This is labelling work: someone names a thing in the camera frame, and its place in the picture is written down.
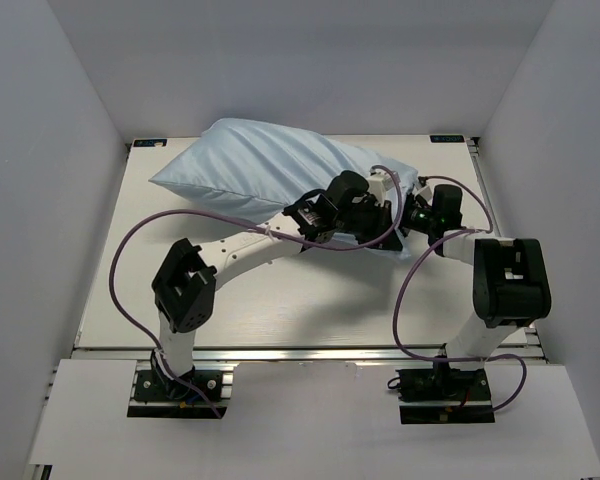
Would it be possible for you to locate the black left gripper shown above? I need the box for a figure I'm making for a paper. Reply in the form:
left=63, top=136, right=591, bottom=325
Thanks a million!
left=334, top=199, right=404, bottom=252

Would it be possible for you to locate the light blue pillowcase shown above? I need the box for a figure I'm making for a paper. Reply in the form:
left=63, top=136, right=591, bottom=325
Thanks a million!
left=148, top=117, right=421, bottom=262

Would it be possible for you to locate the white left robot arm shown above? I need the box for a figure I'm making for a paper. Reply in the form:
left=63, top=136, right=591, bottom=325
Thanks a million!
left=152, top=166, right=403, bottom=399

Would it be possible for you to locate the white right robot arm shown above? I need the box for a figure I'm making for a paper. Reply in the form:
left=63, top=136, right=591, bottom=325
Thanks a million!
left=400, top=184, right=552, bottom=399

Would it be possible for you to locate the right blue corner label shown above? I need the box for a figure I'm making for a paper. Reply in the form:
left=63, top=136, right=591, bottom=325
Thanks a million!
left=429, top=134, right=465, bottom=143

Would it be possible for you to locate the blue corner label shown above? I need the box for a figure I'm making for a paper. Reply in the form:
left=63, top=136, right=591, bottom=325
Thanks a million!
left=429, top=134, right=465, bottom=143
left=132, top=138, right=168, bottom=148

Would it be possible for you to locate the left blue corner label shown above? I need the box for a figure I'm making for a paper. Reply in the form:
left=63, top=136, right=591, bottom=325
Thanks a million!
left=132, top=138, right=168, bottom=148

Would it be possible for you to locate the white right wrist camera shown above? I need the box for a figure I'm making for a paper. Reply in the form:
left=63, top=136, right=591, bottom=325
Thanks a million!
left=412, top=176, right=432, bottom=202

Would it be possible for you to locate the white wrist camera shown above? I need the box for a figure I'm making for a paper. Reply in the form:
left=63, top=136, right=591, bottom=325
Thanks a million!
left=412, top=176, right=432, bottom=202
left=366, top=168, right=395, bottom=206

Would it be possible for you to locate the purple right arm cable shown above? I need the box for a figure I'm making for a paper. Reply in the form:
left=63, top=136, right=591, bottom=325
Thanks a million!
left=393, top=173, right=529, bottom=411

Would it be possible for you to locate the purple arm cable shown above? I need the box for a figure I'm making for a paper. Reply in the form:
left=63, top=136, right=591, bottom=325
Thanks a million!
left=108, top=164, right=406, bottom=418
left=393, top=173, right=529, bottom=411

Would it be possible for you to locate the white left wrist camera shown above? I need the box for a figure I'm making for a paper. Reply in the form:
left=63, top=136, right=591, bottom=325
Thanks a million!
left=366, top=168, right=395, bottom=206

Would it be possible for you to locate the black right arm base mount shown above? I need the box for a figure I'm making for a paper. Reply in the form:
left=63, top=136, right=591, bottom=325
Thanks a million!
left=387, top=363, right=495, bottom=425

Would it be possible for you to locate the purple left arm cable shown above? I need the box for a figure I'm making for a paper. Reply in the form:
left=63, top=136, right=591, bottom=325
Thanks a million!
left=108, top=164, right=406, bottom=418

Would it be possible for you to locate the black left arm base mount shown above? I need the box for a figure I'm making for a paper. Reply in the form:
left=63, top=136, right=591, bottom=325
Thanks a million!
left=127, top=367, right=232, bottom=420

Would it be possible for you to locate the aluminium table front rail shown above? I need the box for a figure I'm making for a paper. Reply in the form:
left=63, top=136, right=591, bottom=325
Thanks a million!
left=74, top=343, right=549, bottom=365

